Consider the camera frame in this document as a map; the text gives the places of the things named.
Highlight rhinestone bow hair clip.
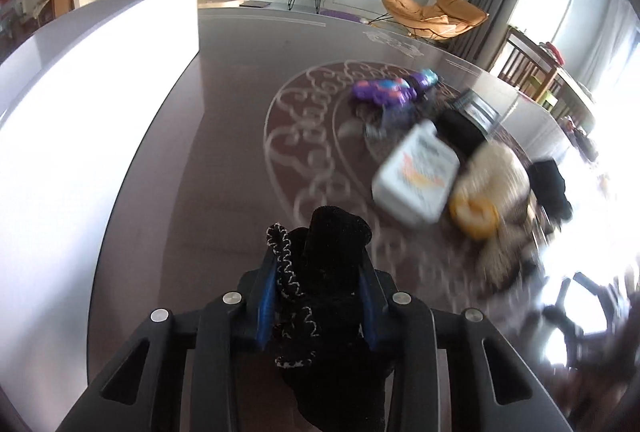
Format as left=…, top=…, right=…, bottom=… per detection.
left=476, top=207, right=554, bottom=292

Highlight black velvet scrunchie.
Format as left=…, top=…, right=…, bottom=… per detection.
left=526, top=159, right=573, bottom=224
left=267, top=205, right=394, bottom=431

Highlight cream knitted glove roll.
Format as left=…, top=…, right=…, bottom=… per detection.
left=448, top=141, right=530, bottom=240

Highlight white medicine box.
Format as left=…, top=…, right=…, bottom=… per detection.
left=371, top=120, right=460, bottom=227

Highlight black rectangular box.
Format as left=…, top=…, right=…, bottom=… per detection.
left=434, top=90, right=500, bottom=159

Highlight purple toy wand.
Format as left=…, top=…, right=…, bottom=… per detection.
left=352, top=69, right=439, bottom=108

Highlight clear safety glasses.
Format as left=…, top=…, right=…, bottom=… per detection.
left=352, top=102, right=414, bottom=140

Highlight wooden dining chair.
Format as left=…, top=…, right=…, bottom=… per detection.
left=488, top=26, right=561, bottom=106

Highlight white storage bin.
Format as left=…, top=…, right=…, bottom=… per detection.
left=1, top=0, right=200, bottom=431

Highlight orange lounge chair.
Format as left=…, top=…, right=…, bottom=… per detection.
left=382, top=0, right=489, bottom=42

